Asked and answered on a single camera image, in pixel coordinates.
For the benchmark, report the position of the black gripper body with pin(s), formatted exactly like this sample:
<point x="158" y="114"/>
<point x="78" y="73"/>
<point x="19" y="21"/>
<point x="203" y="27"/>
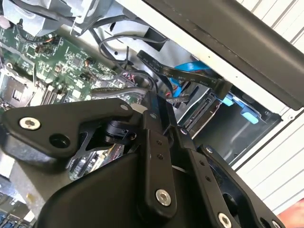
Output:
<point x="99" y="194"/>

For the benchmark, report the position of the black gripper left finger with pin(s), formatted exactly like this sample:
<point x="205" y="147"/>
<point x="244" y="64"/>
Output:
<point x="59" y="118"/>

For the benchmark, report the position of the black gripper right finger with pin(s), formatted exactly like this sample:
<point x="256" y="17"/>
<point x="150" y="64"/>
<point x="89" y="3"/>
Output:
<point x="204" y="171"/>

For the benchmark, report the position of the hard disk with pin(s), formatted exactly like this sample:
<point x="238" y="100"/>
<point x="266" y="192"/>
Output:
<point x="202" y="111"/>

